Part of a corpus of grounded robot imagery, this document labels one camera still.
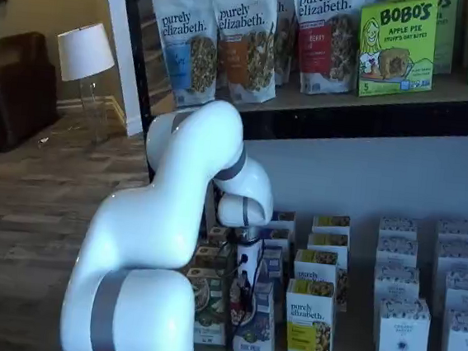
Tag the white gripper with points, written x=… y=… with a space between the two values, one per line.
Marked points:
x=250 y=264

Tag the blue flax plus oatmeal box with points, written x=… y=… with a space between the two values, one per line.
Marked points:
x=272 y=262
x=279 y=238
x=284 y=219
x=260 y=331

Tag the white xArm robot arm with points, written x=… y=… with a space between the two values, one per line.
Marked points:
x=165 y=202

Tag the green apple cinnamon oatmeal box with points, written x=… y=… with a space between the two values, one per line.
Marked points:
x=209 y=258
x=205 y=305
x=216 y=236

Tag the yellow banana nut oatmeal box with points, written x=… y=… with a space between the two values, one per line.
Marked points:
x=331 y=223
x=316 y=270
x=306 y=327
x=329 y=243

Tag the white box with dark band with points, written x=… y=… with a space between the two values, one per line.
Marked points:
x=396 y=251
x=402 y=345
x=395 y=282
x=398 y=228

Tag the wooden shelf board with bags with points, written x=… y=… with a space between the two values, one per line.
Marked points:
x=390 y=105

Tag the green Bobo's apple pie box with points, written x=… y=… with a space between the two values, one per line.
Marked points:
x=395 y=50

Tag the orange label granola bag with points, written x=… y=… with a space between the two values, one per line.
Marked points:
x=246 y=48

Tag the small white paper scrap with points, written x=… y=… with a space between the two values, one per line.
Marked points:
x=43 y=140

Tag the blue label granola bag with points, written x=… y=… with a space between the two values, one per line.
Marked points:
x=180 y=46

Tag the white granola bag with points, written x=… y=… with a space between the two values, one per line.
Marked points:
x=285 y=35

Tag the red label granola bag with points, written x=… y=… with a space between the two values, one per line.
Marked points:
x=325 y=43

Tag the white table lamp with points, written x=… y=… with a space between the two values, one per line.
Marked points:
x=84 y=53

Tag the dark brown armchair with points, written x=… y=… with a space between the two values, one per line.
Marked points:
x=14 y=92

